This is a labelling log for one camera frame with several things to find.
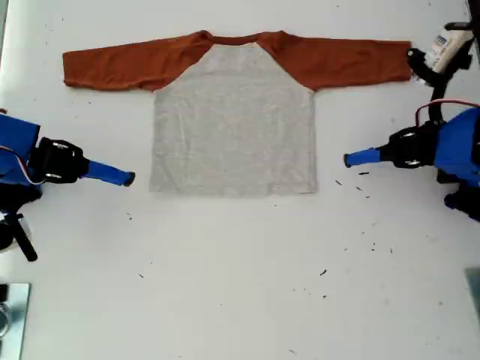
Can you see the grey t-shirt with brown sleeves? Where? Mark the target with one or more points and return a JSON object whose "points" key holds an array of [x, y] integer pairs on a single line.
{"points": [[232, 131]]}

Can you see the black clamp block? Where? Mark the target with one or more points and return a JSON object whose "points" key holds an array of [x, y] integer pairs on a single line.
{"points": [[3, 292]]}

